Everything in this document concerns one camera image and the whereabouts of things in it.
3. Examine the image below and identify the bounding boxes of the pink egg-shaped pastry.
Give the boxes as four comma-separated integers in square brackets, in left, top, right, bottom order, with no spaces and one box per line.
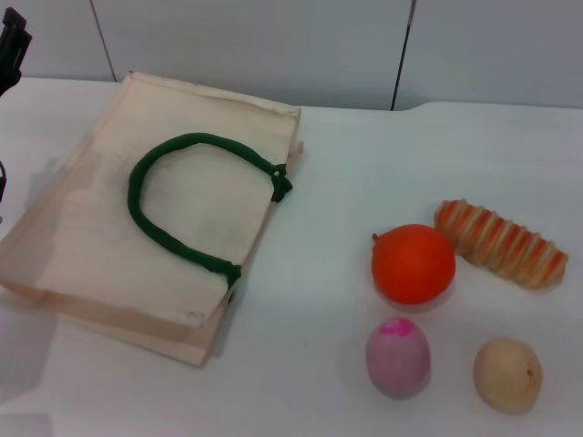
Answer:
[365,317,432,401]

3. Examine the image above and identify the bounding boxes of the beige tote bag green handles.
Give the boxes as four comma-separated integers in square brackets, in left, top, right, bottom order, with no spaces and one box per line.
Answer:
[0,70,305,368]

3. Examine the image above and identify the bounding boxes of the orange striped bread roll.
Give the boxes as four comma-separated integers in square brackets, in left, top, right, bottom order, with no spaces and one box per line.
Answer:
[433,198,569,291]

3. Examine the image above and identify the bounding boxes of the orange round fruit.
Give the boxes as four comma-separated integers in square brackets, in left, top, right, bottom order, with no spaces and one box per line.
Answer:
[370,223,457,306]

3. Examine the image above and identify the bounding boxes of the beige egg yolk pastry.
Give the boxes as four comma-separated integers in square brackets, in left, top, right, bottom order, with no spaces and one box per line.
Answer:
[472,337,544,415]

